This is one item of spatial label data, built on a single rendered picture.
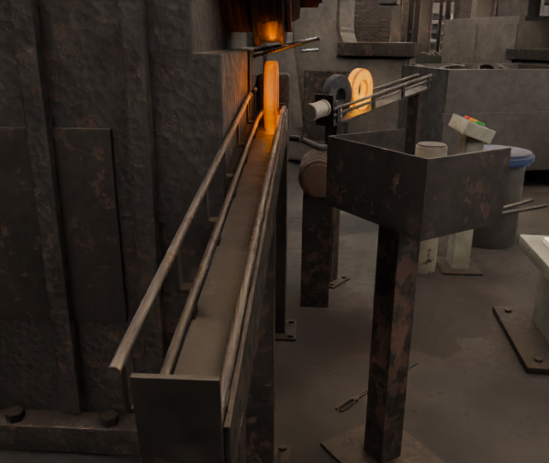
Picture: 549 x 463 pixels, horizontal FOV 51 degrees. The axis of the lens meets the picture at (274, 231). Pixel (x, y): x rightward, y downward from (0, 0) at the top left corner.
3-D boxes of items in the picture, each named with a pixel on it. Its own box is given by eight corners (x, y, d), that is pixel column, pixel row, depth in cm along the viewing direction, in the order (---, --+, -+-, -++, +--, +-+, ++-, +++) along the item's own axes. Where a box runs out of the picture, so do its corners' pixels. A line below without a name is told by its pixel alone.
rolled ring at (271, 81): (279, 59, 160) (267, 59, 161) (276, 62, 143) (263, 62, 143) (278, 125, 166) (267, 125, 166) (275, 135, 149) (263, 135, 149)
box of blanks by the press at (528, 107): (434, 192, 355) (447, 63, 330) (384, 165, 432) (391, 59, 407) (579, 186, 375) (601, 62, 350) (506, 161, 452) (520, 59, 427)
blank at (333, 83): (319, 77, 195) (328, 78, 193) (344, 71, 206) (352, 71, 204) (321, 122, 201) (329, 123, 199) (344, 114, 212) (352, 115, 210)
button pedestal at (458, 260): (443, 276, 228) (461, 121, 208) (431, 255, 251) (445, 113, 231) (484, 278, 227) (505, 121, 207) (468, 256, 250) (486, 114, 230)
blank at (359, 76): (344, 71, 206) (352, 71, 204) (365, 65, 217) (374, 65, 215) (344, 114, 212) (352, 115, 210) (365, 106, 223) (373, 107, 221)
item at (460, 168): (394, 520, 112) (428, 159, 89) (316, 444, 133) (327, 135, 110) (465, 480, 122) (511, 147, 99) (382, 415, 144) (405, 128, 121)
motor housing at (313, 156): (296, 310, 199) (298, 159, 182) (296, 285, 220) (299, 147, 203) (332, 311, 198) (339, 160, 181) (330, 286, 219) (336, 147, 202)
